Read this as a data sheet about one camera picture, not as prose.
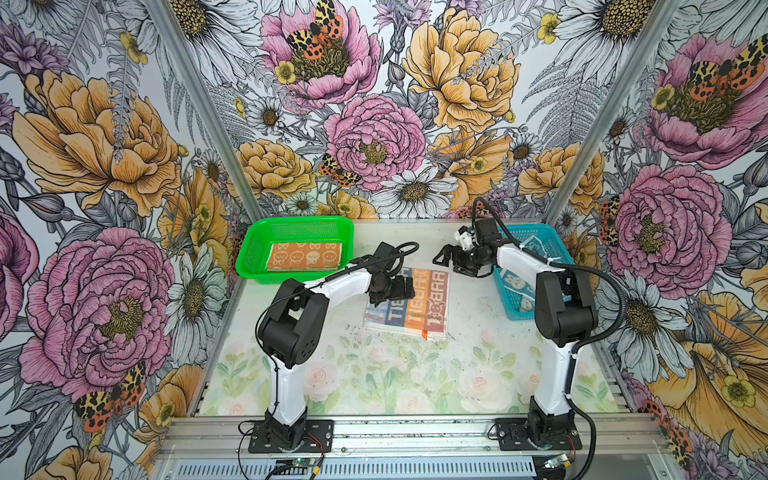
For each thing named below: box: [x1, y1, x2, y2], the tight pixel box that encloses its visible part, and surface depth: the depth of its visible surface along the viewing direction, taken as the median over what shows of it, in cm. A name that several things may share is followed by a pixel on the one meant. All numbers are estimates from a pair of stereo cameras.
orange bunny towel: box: [266, 242, 342, 271], surface depth 111 cm
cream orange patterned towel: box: [364, 268, 450, 341], surface depth 98 cm
